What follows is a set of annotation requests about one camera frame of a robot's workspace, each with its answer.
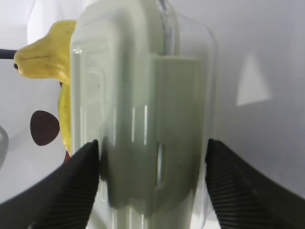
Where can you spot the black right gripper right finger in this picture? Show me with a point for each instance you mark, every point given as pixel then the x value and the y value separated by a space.
pixel 243 198

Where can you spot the yellow banana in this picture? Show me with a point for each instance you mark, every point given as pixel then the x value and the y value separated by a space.
pixel 64 112

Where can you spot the green lidded glass container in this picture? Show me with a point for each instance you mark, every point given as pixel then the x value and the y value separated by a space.
pixel 142 86

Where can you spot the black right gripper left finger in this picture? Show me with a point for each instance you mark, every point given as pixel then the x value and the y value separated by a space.
pixel 62 200

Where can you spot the yellow pear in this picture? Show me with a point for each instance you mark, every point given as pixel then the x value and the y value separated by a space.
pixel 48 57

